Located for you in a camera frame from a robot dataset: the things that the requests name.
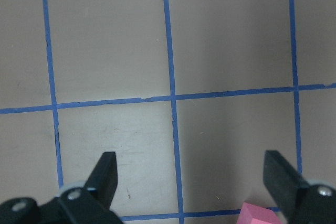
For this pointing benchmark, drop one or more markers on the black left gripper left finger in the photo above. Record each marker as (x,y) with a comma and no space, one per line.
(87,203)

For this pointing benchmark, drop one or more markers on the pink foam cube centre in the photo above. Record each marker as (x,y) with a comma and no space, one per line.
(252,214)

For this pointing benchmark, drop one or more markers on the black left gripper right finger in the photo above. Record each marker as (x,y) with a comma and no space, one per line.
(300,200)

